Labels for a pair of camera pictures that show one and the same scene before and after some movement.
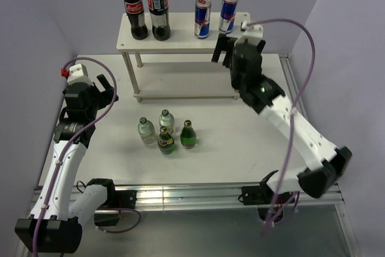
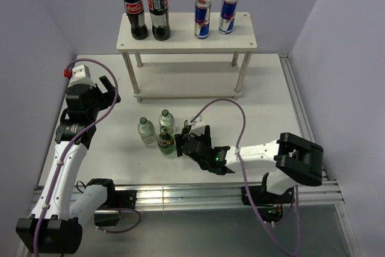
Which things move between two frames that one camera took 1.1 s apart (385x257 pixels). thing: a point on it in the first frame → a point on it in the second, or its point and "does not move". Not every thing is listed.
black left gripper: [105, 98] does not move
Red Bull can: [228, 12] does not move
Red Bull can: [202, 19] does not move
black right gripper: [225, 43] → [179, 140]
